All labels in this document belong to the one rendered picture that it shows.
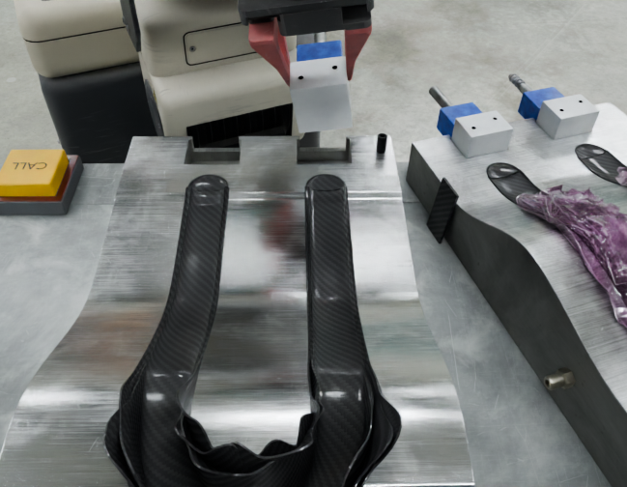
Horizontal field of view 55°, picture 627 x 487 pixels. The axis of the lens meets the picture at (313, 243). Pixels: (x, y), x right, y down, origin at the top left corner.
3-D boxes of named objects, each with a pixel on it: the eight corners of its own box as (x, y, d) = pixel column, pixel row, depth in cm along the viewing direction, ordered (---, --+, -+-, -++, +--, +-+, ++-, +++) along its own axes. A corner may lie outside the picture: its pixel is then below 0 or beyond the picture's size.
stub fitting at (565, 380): (560, 374, 49) (539, 381, 49) (567, 363, 48) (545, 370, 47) (571, 388, 48) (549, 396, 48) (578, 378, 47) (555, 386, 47)
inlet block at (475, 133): (411, 112, 75) (416, 72, 71) (447, 104, 76) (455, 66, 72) (462, 177, 67) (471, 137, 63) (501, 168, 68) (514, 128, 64)
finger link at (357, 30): (376, 100, 52) (370, 4, 45) (294, 108, 53) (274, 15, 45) (371, 48, 56) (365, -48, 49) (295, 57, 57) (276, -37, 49)
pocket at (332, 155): (297, 163, 64) (297, 135, 61) (347, 163, 64) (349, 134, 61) (297, 192, 61) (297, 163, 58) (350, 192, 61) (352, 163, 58)
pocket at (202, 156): (193, 164, 64) (188, 135, 61) (244, 164, 64) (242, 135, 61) (188, 193, 61) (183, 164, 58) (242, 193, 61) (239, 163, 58)
